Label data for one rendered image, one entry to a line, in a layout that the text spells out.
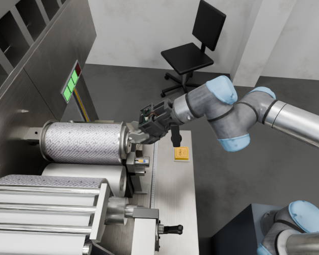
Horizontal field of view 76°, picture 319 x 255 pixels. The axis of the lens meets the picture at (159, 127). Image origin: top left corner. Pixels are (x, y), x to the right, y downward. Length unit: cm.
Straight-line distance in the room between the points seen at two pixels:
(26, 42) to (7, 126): 30
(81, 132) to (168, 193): 51
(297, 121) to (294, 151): 198
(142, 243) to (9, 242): 24
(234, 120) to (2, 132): 64
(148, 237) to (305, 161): 226
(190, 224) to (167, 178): 23
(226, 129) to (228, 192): 156
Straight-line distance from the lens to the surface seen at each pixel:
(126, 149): 69
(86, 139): 69
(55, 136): 74
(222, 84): 51
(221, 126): 53
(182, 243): 96
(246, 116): 57
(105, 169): 71
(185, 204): 100
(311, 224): 89
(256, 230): 105
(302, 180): 242
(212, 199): 200
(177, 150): 108
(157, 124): 58
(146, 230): 42
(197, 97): 52
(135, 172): 79
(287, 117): 60
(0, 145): 74
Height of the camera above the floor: 185
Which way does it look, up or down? 53 degrees down
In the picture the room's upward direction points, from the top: straight up
